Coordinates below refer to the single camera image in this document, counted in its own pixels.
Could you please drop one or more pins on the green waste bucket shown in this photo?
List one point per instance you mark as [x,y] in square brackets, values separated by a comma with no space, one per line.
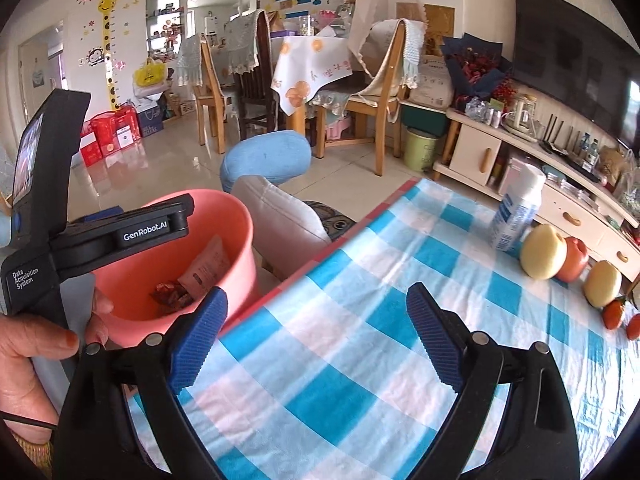
[421,149]

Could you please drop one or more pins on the pink trash bin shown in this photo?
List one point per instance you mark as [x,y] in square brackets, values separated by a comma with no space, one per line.
[129,282]

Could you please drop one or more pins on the yellow pear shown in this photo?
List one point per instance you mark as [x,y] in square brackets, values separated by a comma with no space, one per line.
[602,284]

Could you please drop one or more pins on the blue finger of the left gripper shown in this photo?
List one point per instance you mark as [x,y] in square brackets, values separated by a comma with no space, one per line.
[100,215]

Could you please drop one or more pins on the cream TV cabinet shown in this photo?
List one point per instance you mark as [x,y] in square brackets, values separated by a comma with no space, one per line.
[491,161]

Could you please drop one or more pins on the black flat television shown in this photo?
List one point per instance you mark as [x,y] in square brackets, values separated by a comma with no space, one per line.
[567,54]

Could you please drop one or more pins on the small tangerine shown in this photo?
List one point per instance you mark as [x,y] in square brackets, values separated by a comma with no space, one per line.
[633,328]

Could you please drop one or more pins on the blue white checked tablecloth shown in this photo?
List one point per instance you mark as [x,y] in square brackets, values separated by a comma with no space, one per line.
[329,380]

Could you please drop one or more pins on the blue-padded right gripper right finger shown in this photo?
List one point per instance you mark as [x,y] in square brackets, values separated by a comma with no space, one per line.
[536,438]

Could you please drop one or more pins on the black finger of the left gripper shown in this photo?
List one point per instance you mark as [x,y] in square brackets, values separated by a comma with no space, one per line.
[84,247]

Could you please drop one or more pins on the person's left hand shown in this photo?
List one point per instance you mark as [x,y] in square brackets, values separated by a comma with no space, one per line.
[26,336]

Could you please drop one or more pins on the blue round stool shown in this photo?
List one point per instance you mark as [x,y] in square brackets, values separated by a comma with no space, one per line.
[277,156]

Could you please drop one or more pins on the white yogurt bottle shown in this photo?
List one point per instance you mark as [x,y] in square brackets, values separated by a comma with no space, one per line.
[517,209]

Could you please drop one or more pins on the orange yellow snack wrapper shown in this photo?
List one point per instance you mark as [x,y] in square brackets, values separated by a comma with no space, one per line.
[171,297]

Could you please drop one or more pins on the wooden dining chair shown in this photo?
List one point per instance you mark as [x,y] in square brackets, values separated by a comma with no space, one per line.
[379,103]

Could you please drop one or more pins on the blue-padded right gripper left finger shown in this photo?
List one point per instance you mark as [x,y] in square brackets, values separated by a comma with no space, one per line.
[96,437]

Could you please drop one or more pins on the red apple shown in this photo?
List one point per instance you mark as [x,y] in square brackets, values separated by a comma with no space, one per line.
[575,262]

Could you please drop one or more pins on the yellow apple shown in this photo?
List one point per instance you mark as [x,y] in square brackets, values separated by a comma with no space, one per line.
[543,252]

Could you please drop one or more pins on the orange-flower table cloth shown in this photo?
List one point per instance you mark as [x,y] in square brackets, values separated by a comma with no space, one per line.
[305,64]

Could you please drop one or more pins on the pink storage box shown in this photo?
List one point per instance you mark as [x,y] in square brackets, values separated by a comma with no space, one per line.
[511,172]

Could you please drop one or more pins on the tangerine with leaf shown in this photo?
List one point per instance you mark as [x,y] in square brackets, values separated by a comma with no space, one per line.
[612,313]

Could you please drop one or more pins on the silver foil snack bag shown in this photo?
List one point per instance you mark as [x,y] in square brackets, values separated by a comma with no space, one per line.
[206,270]

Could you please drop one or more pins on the red gift boxes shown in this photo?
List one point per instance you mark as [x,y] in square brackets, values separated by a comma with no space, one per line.
[107,133]

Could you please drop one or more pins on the dark flower bouquet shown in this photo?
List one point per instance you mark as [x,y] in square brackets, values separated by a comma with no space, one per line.
[477,69]

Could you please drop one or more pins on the white electric kettle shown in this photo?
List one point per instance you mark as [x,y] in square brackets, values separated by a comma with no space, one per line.
[521,120]

